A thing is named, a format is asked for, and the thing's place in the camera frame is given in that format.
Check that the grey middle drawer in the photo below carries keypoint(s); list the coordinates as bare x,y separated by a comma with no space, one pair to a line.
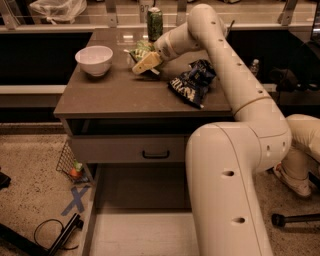
128,149

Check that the black chair leg caster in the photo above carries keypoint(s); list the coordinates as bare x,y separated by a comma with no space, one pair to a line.
279,220

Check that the orange and green item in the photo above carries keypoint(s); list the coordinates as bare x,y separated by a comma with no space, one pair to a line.
76,171

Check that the blue chip bag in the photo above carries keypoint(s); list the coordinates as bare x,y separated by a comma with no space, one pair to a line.
193,85

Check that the clear plastic bag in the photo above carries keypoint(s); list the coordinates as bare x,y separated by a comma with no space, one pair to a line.
57,11

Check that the black stand leg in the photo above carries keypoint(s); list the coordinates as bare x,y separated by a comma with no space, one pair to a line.
49,237

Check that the open bottom drawer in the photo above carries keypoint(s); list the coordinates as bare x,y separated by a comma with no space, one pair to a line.
139,210

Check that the wire mesh basket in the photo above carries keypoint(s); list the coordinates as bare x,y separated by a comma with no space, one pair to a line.
65,163

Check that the white ceramic bowl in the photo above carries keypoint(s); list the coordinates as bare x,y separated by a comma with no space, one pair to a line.
95,60

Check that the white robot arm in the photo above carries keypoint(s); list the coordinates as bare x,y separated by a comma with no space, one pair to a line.
221,158

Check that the person's beige trouser leg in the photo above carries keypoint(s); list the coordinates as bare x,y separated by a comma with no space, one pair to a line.
305,144

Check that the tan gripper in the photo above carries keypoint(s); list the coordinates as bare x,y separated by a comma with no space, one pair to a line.
164,47

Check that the green soda can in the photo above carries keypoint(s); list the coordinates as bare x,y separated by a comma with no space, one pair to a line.
154,23

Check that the clear water bottle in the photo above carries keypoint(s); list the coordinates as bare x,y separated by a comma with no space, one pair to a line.
254,67

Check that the white and orange sneaker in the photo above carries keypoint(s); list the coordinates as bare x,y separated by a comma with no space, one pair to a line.
299,187

